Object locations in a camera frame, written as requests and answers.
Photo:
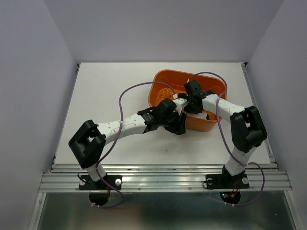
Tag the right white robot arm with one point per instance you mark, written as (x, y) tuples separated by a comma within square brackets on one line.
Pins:
[(247, 127)]

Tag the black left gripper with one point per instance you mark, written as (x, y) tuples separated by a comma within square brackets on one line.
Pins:
[(177, 128)]

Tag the white and green t-shirt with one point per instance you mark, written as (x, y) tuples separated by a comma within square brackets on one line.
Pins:
[(203, 116)]

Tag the orange plastic basket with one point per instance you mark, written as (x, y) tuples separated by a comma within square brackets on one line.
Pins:
[(176, 80)]

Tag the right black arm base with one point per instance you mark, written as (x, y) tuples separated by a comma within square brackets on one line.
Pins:
[(225, 180)]

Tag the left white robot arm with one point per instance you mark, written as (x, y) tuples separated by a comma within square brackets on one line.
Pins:
[(88, 142)]

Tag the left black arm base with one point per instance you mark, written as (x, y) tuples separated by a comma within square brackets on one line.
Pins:
[(87, 184)]

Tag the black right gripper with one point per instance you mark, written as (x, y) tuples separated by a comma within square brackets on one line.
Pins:
[(195, 110)]

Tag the aluminium mounting rail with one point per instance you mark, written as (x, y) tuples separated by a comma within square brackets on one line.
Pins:
[(162, 178)]

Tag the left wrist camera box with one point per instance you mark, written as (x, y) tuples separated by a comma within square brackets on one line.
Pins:
[(168, 106)]

